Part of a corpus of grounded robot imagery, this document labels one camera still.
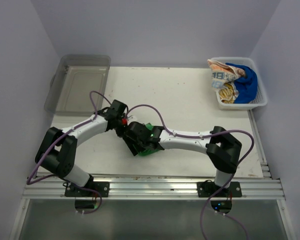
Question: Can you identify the clear grey plastic bin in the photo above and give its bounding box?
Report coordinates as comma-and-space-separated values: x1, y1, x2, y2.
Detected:
44, 54, 111, 117

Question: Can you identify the aluminium mounting rail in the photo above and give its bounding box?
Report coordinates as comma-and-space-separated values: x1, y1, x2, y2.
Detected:
22, 175, 285, 200

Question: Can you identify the green microfiber towel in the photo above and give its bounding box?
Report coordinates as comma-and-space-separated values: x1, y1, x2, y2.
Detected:
138, 123, 164, 156

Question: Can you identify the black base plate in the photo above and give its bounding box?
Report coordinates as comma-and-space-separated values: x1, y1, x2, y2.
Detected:
196, 180, 243, 198
62, 181, 110, 198

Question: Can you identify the printed patterned towel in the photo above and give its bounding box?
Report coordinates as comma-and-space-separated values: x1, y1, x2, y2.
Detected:
207, 59, 246, 91

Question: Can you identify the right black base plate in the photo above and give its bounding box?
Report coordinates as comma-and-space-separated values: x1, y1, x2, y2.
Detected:
196, 180, 243, 198

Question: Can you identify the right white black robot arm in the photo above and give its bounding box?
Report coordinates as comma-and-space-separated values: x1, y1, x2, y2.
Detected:
122, 121, 242, 197

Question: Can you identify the blue cloth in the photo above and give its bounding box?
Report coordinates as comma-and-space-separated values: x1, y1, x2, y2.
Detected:
226, 62, 258, 104

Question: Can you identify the white perforated plastic basket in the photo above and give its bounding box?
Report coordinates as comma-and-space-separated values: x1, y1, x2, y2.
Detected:
210, 57, 268, 111

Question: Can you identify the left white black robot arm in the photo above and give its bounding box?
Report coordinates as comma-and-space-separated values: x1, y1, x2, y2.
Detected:
35, 100, 128, 197

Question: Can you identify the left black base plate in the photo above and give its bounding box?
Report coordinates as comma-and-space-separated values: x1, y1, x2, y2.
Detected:
62, 181, 110, 198

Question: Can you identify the yellow striped cloth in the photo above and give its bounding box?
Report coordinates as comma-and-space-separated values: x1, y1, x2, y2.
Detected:
218, 82, 239, 104

